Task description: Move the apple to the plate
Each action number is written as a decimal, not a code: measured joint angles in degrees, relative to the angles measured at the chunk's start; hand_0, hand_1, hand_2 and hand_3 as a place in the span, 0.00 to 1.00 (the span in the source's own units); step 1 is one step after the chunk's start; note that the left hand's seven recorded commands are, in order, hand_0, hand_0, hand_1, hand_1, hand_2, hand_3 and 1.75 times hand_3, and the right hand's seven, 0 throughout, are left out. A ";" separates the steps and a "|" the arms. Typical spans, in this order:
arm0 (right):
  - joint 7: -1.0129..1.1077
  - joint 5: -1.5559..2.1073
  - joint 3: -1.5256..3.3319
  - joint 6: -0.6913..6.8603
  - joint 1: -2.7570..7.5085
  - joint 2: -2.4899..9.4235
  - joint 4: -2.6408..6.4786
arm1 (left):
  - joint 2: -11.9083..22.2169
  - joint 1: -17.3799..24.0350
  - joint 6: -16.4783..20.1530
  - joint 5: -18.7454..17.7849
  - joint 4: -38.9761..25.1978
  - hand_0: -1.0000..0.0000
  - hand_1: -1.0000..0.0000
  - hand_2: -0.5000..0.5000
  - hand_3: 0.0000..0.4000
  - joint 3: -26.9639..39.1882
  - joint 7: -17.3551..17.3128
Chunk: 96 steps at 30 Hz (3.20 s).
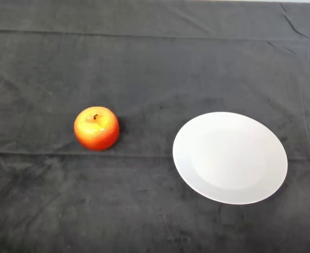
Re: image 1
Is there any red yellow apple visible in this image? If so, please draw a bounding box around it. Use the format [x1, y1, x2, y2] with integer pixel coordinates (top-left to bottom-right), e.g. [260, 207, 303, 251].
[73, 106, 120, 152]

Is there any white round plate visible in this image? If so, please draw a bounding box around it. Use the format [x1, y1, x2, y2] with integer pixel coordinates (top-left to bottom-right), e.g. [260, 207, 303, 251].
[172, 111, 288, 206]

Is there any black cloth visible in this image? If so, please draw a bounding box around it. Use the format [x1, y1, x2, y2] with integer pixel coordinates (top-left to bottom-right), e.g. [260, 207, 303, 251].
[0, 0, 310, 253]

